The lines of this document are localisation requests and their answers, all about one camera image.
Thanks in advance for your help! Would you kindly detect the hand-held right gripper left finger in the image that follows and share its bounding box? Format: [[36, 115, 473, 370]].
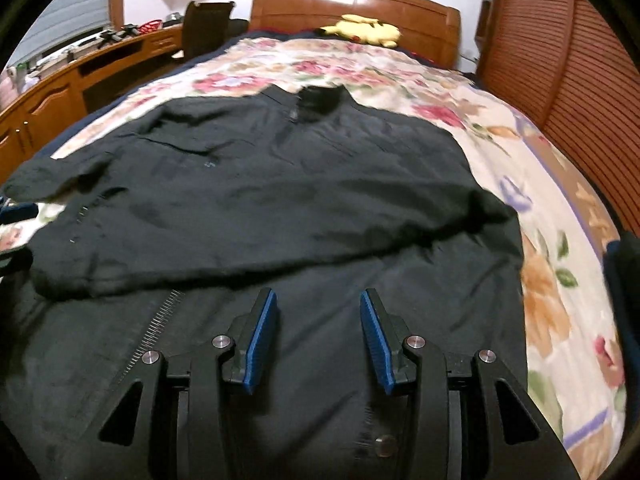
[[60, 287, 278, 480]]

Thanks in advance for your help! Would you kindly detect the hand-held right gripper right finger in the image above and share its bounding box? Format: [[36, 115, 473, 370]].
[[359, 287, 583, 480]]

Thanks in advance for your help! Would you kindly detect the black jacket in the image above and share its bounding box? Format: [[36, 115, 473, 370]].
[[0, 84, 531, 480]]

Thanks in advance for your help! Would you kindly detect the floral blanket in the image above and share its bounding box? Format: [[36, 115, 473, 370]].
[[0, 35, 628, 466]]

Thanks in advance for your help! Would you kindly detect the dark cloth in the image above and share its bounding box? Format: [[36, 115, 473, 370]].
[[602, 230, 640, 411]]

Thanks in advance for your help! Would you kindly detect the yellow plush toy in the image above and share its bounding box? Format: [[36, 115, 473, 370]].
[[319, 13, 403, 49]]

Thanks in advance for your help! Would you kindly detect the wooden desk with cabinets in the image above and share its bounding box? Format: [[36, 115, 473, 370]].
[[0, 22, 186, 181]]

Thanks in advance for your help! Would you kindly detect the dark brown chair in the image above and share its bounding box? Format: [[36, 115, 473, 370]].
[[172, 1, 249, 61]]

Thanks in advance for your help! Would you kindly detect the wooden headboard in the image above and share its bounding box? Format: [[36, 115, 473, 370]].
[[248, 0, 462, 68]]

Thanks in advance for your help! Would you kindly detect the wooden louvered wardrobe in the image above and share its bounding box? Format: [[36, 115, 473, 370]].
[[475, 0, 640, 236]]

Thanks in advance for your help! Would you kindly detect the grey window blind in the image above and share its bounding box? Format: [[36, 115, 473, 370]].
[[10, 0, 113, 61]]

